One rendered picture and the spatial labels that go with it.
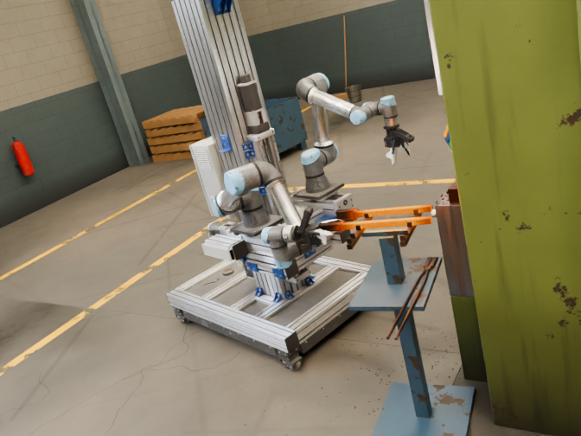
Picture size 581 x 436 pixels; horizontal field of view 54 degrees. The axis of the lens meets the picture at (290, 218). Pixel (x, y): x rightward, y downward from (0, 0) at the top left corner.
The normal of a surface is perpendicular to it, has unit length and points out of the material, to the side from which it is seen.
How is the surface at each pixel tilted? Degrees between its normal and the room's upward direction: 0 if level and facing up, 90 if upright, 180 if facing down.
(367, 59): 90
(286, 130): 90
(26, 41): 90
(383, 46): 90
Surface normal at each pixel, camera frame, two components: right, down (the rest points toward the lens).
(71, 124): 0.83, -0.01
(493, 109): -0.51, 0.41
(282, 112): 0.70, 0.07
